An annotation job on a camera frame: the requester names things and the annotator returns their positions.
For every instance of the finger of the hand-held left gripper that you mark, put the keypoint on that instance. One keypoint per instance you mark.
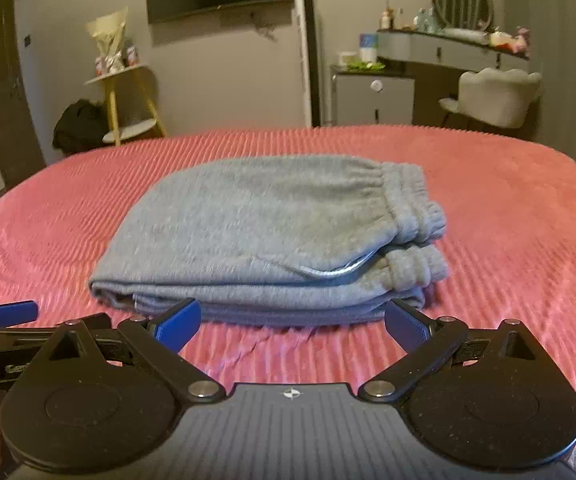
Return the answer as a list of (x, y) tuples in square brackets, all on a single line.
[(13, 312)]

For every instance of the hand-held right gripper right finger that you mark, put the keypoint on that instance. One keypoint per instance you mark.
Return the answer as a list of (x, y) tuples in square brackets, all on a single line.
[(408, 322)]

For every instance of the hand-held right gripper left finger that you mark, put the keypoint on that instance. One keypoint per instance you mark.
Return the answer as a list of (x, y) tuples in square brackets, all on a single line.
[(178, 320)]

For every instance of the grey pants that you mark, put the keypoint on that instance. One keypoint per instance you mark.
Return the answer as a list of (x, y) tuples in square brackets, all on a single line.
[(268, 220)]

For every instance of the pink ribbed bedspread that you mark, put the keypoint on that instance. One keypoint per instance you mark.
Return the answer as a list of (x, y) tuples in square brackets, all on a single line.
[(493, 210)]

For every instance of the black bag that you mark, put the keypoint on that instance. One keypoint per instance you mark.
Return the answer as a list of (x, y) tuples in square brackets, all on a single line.
[(80, 125)]

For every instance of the grey bedside cabinet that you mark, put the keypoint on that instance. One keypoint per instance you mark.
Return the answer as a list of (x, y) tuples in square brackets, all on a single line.
[(358, 100)]

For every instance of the white shell-back chair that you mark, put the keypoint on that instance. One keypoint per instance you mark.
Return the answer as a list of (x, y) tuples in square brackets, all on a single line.
[(498, 92)]

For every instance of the green leafy item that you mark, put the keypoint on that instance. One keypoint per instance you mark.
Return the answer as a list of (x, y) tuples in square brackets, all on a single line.
[(365, 66)]

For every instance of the red white can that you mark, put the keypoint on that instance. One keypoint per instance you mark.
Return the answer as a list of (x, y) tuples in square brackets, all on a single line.
[(131, 56)]

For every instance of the white cup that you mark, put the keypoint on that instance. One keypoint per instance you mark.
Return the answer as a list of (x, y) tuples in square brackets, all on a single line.
[(347, 57)]

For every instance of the grey vanity desk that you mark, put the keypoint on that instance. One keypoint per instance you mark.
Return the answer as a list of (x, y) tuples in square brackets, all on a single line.
[(418, 47)]

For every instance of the blue white tissue canister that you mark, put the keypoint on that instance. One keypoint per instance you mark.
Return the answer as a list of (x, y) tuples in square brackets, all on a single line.
[(368, 49)]

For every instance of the white standing air conditioner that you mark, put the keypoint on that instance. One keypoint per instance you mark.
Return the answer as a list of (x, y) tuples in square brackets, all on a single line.
[(300, 60)]

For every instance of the paper-wrapped bouquet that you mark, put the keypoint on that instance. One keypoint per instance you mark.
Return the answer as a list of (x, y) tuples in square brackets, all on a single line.
[(110, 35)]

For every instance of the pale blue bottle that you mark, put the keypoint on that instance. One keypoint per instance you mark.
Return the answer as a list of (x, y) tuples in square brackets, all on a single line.
[(425, 22)]

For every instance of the pink plush toy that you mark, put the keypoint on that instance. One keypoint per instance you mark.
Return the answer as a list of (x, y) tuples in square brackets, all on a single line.
[(521, 40)]

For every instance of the brown diffuser bottle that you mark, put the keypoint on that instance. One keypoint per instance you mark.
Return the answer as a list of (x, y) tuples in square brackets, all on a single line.
[(385, 17)]

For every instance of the round vanity mirror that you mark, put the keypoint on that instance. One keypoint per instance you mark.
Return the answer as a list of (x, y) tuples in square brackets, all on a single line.
[(463, 0)]

